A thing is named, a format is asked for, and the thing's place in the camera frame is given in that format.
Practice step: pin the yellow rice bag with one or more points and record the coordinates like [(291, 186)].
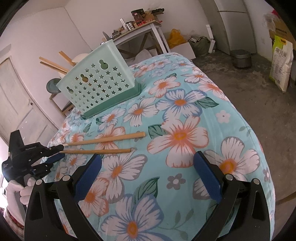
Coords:
[(281, 63)]

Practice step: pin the white wooden-top desk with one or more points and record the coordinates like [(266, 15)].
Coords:
[(152, 28)]

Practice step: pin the desk clutter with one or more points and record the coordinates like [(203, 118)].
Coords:
[(140, 17)]

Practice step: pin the mint green utensil holder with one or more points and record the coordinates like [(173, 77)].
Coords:
[(99, 81)]

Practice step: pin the wooden chopstick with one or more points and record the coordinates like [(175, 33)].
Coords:
[(108, 139), (67, 58), (53, 64), (54, 68), (88, 152)]

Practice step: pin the white door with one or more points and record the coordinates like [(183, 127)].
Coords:
[(19, 111)]

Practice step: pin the metal trash bin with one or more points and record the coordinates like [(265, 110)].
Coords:
[(241, 58)]

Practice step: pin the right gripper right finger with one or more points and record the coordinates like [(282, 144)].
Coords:
[(241, 212)]

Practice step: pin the white pillow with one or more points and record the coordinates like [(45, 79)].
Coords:
[(145, 54)]

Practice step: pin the cardboard box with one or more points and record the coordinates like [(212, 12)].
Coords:
[(276, 27)]

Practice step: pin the left hand white glove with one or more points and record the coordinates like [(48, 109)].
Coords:
[(18, 197)]

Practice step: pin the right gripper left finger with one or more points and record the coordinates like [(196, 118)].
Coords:
[(42, 220)]

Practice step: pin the floral blue tablecloth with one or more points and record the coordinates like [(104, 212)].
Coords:
[(154, 192)]

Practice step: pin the grey refrigerator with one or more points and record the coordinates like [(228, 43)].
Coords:
[(237, 25)]

